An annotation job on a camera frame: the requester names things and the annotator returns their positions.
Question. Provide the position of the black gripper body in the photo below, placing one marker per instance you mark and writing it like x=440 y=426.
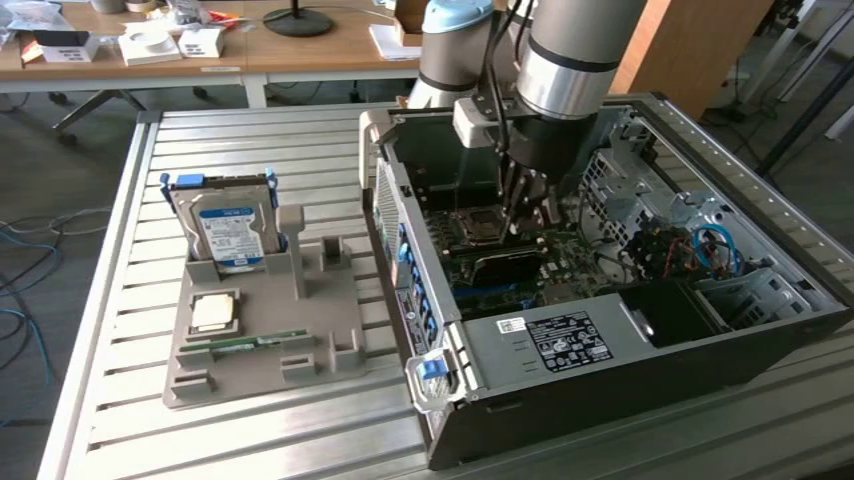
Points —
x=550 y=145

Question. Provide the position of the black graphics card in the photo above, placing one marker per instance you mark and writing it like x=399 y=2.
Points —
x=508 y=270

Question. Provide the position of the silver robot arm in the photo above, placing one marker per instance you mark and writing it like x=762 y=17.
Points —
x=568 y=60

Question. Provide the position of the CPU socket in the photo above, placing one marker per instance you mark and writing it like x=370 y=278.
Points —
x=477 y=225

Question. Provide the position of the black installed RAM stick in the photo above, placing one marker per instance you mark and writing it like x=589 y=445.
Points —
x=477 y=248

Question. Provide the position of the green motherboard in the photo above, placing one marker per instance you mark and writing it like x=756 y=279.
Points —
x=574 y=260

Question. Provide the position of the blue expansion slot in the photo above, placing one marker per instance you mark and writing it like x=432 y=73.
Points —
x=468 y=291

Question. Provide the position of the wooden cabinet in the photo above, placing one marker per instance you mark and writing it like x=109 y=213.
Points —
x=708 y=60

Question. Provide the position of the grey power supply unit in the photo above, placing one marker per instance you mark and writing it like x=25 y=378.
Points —
x=508 y=350

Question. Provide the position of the white paper sheets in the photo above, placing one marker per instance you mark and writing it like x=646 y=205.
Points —
x=395 y=42

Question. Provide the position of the brown cardboard box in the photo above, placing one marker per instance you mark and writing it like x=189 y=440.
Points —
x=409 y=17

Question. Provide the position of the blue case latch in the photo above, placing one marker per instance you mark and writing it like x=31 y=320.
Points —
x=429 y=371

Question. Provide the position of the silver disk bay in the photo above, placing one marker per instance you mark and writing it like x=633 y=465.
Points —
x=754 y=300

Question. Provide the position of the wooden desk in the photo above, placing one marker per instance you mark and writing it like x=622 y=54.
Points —
x=321 y=52
x=101 y=67

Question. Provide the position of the grey parts rack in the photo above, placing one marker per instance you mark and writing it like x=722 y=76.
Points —
x=267 y=300

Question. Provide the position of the hard disk with blue caddy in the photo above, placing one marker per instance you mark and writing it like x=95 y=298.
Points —
x=230 y=235

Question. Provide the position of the black open PC case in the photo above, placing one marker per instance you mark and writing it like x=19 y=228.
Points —
x=601 y=415

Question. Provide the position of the black round lamp base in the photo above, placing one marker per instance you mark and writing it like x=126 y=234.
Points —
x=297 y=25

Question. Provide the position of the green RAM stick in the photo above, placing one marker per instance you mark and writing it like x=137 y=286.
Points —
x=247 y=342

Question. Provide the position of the silver CPU chip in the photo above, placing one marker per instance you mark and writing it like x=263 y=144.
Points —
x=213 y=312

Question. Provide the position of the white carton with label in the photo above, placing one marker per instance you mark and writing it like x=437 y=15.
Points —
x=201 y=45

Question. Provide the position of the white flat box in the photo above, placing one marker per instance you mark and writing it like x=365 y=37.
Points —
x=150 y=56

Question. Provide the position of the white tape roll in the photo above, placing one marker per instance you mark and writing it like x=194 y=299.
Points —
x=149 y=37

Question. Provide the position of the grey cup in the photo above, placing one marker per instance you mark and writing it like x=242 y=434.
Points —
x=107 y=6

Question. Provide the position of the white box with black lid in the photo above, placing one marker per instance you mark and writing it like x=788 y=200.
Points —
x=67 y=52

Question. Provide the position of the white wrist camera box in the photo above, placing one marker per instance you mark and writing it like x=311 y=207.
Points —
x=470 y=127

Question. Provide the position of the dark metal frame leg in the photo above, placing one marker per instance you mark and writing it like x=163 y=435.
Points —
x=804 y=102

